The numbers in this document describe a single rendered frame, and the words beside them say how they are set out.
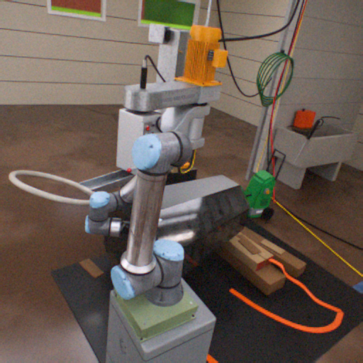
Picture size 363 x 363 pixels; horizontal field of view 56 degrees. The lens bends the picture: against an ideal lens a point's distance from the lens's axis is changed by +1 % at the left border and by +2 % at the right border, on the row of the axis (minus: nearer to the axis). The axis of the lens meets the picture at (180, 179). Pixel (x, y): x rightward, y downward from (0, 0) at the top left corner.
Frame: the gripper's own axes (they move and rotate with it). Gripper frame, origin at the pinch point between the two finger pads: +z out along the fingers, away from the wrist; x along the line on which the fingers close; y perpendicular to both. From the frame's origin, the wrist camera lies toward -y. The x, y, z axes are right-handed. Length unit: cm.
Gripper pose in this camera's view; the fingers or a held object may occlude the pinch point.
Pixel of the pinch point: (160, 234)
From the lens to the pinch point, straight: 170.7
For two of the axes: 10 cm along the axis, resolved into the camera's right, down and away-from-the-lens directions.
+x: -1.6, 9.5, 2.5
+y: -0.9, -2.7, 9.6
